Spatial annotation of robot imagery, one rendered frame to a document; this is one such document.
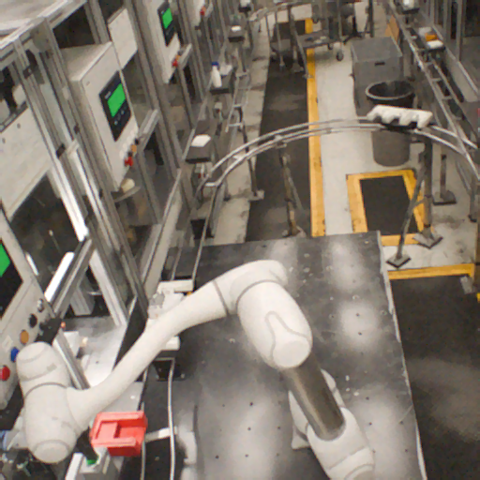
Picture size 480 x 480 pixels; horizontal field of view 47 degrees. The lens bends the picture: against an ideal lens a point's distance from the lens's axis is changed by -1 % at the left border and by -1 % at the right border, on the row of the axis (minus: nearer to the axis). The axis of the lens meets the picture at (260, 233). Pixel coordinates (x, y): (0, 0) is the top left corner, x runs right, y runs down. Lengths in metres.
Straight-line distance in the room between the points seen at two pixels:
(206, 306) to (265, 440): 0.78
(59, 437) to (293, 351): 0.53
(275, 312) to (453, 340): 2.07
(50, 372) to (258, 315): 0.51
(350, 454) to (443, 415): 1.26
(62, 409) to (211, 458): 0.85
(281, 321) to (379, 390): 0.95
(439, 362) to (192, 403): 1.44
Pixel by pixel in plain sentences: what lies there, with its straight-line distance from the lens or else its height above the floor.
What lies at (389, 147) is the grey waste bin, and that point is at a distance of 4.66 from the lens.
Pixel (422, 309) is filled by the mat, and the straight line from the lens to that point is 3.41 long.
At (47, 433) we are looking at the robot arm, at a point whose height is 1.43.
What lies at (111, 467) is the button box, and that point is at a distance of 1.81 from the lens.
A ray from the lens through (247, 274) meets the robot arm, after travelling 1.41.
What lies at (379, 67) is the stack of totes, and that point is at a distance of 5.19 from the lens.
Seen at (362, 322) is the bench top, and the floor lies 0.68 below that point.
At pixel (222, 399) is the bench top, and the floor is 0.68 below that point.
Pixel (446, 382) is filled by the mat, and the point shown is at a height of 0.01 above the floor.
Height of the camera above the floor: 2.38
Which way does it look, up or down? 35 degrees down
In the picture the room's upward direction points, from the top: 11 degrees counter-clockwise
